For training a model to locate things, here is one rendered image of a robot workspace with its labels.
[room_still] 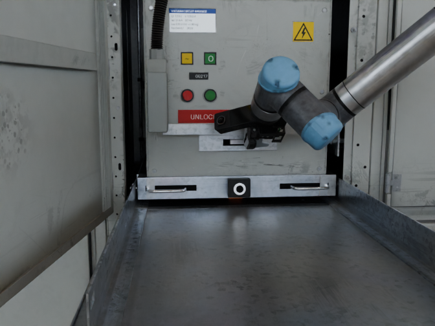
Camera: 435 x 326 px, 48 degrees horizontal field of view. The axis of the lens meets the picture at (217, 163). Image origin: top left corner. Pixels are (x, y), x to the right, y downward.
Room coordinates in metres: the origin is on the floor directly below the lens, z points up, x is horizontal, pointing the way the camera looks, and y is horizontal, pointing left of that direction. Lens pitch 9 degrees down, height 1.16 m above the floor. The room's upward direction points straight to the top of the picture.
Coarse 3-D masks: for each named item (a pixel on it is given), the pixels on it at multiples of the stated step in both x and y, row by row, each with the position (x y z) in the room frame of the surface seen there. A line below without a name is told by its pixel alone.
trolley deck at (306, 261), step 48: (144, 240) 0.98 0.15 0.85; (192, 240) 0.98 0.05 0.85; (240, 240) 0.98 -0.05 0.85; (288, 240) 0.98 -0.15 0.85; (336, 240) 0.98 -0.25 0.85; (144, 288) 0.73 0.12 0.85; (192, 288) 0.73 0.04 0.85; (240, 288) 0.73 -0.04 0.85; (288, 288) 0.73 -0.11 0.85; (336, 288) 0.73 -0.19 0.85; (384, 288) 0.73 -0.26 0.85; (432, 288) 0.73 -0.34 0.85
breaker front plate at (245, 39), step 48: (144, 0) 1.28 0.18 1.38; (192, 0) 1.29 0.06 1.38; (240, 0) 1.30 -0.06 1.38; (288, 0) 1.31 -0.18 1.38; (192, 48) 1.29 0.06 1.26; (240, 48) 1.30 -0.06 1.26; (288, 48) 1.31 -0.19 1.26; (240, 96) 1.30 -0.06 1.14; (192, 144) 1.29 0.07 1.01; (288, 144) 1.32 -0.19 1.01
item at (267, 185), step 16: (144, 176) 1.29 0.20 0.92; (192, 176) 1.29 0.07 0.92; (208, 176) 1.29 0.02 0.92; (224, 176) 1.29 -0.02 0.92; (240, 176) 1.29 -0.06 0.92; (256, 176) 1.30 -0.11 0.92; (272, 176) 1.30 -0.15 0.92; (288, 176) 1.30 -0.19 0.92; (304, 176) 1.31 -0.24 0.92; (144, 192) 1.27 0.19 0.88; (192, 192) 1.28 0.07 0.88; (208, 192) 1.28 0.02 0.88; (224, 192) 1.29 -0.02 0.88; (256, 192) 1.30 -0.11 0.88; (272, 192) 1.30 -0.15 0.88; (288, 192) 1.30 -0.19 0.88; (304, 192) 1.31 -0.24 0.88
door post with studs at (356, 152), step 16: (352, 0) 1.29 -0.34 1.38; (368, 0) 1.29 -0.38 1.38; (352, 16) 1.29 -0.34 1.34; (368, 16) 1.29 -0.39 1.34; (352, 32) 1.29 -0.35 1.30; (368, 32) 1.29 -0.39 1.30; (352, 48) 1.29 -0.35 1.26; (368, 48) 1.29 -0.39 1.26; (352, 64) 1.29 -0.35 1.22; (368, 112) 1.29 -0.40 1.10; (352, 128) 1.29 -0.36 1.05; (368, 128) 1.29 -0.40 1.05; (352, 144) 1.29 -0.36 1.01; (368, 144) 1.29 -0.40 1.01; (352, 160) 1.29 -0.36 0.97; (368, 160) 1.29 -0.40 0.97; (352, 176) 1.29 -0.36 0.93
